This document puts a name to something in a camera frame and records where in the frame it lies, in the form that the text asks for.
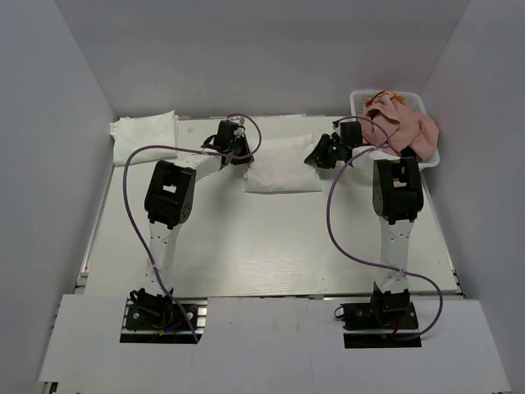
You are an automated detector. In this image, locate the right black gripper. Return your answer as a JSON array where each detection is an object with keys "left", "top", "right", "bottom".
[{"left": 307, "top": 134, "right": 348, "bottom": 169}]

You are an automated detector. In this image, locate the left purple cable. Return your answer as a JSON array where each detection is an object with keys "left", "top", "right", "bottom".
[{"left": 122, "top": 112, "right": 263, "bottom": 342}]

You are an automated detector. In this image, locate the blue t-shirt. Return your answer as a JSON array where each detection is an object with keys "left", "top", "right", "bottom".
[{"left": 400, "top": 147, "right": 418, "bottom": 158}]

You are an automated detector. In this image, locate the white plastic basket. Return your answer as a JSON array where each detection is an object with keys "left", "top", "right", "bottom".
[{"left": 349, "top": 89, "right": 441, "bottom": 170}]

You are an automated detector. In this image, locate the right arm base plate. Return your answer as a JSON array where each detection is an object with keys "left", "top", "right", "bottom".
[{"left": 334, "top": 302, "right": 422, "bottom": 349}]

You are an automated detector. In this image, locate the purple cable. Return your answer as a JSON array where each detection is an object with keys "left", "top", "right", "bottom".
[
  {"left": 326, "top": 117, "right": 445, "bottom": 340},
  {"left": 122, "top": 112, "right": 263, "bottom": 342}
]

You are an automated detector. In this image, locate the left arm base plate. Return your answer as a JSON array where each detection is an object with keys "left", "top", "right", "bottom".
[{"left": 120, "top": 300, "right": 207, "bottom": 345}]

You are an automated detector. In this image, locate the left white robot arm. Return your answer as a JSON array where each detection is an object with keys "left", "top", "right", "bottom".
[{"left": 130, "top": 115, "right": 253, "bottom": 328}]

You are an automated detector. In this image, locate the folded white t-shirt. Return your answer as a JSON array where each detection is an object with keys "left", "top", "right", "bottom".
[{"left": 109, "top": 111, "right": 179, "bottom": 167}]

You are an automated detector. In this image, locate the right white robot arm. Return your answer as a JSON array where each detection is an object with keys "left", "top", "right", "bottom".
[{"left": 304, "top": 117, "right": 424, "bottom": 330}]

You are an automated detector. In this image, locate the white red-print t-shirt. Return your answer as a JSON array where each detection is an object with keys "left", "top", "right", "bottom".
[{"left": 244, "top": 133, "right": 322, "bottom": 194}]

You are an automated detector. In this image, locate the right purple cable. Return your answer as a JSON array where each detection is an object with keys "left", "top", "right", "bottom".
[{"left": 326, "top": 117, "right": 445, "bottom": 340}]

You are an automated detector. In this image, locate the pink t-shirt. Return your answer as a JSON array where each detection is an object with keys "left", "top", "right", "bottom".
[{"left": 359, "top": 90, "right": 440, "bottom": 162}]

